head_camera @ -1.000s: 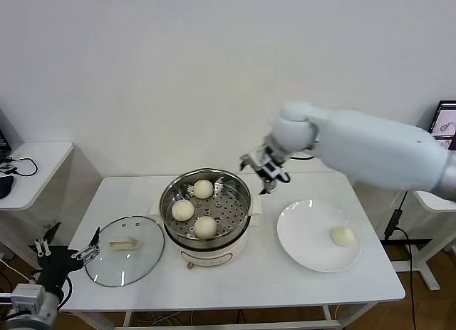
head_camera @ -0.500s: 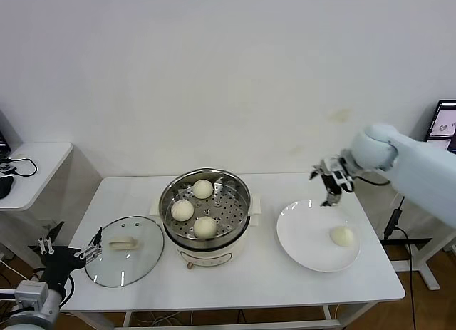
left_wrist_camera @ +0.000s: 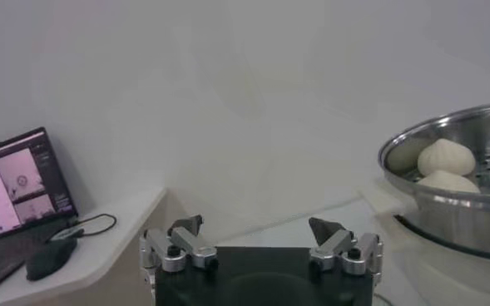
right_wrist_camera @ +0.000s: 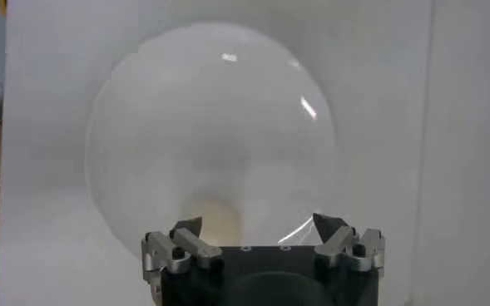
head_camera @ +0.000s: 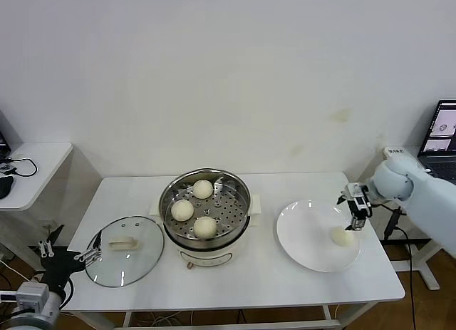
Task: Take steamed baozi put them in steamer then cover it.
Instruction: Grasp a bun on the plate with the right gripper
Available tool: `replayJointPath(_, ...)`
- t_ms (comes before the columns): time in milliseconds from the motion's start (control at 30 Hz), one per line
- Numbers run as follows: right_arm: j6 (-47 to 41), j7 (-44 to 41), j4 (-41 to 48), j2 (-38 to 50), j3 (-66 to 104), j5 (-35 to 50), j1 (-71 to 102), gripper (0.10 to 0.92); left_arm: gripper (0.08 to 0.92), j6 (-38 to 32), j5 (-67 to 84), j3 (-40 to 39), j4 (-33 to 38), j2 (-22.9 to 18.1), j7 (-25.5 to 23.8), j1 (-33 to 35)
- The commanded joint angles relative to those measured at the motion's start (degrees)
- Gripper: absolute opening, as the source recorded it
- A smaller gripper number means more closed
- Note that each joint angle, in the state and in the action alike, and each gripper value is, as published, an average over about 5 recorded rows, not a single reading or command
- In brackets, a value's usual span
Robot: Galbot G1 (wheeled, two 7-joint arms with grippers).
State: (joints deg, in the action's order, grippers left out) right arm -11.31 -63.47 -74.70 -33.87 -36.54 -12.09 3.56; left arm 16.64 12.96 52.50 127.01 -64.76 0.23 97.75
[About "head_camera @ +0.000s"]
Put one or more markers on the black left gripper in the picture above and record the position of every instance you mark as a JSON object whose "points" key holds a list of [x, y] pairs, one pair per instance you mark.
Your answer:
{"points": [[60, 266]]}

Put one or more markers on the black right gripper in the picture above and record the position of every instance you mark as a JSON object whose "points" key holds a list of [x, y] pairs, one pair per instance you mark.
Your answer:
{"points": [[361, 209]]}

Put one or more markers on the white steamed baozi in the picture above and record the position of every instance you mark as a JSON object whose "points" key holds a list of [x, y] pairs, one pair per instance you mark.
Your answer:
{"points": [[182, 210], [204, 227], [342, 237], [203, 189]]}

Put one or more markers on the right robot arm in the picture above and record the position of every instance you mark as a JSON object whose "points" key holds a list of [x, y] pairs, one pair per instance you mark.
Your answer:
{"points": [[427, 201]]}

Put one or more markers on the stainless steel steamer basket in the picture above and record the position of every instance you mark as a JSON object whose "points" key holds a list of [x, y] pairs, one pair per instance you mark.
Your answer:
{"points": [[228, 209]]}

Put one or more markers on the white round plate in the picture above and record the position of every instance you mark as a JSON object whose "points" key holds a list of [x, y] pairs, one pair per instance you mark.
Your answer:
{"points": [[306, 233]]}

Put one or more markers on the white box with label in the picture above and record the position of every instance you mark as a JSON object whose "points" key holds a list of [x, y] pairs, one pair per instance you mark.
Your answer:
{"points": [[396, 152]]}

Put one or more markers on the white side desk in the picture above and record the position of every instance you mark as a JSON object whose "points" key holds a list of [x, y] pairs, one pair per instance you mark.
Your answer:
{"points": [[431, 276], [39, 173]]}

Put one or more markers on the black computer mouse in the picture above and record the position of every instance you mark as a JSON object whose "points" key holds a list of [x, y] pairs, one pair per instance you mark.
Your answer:
{"points": [[5, 186]]}

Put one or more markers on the small black hub box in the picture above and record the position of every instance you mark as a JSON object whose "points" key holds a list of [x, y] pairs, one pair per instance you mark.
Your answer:
{"points": [[7, 167]]}

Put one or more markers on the white rectangular table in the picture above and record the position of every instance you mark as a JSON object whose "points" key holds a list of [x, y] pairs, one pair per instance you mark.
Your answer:
{"points": [[270, 291]]}

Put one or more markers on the grey laptop with video windows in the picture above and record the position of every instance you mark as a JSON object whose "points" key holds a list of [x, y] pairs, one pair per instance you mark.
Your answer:
{"points": [[441, 137]]}

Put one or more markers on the black laptop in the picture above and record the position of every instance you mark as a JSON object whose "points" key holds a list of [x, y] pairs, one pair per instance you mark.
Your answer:
{"points": [[3, 144]]}

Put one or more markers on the cream electric cooker base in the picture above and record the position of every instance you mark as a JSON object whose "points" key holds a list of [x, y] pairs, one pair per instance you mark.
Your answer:
{"points": [[210, 253]]}

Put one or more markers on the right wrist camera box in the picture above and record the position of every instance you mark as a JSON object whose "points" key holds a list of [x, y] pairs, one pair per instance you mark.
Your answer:
{"points": [[356, 190]]}

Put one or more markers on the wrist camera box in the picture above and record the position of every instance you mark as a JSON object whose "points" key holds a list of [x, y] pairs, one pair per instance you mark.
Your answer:
{"points": [[356, 190], [32, 296]]}

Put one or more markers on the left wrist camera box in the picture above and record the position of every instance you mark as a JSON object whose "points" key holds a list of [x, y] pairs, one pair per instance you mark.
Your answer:
{"points": [[32, 296]]}

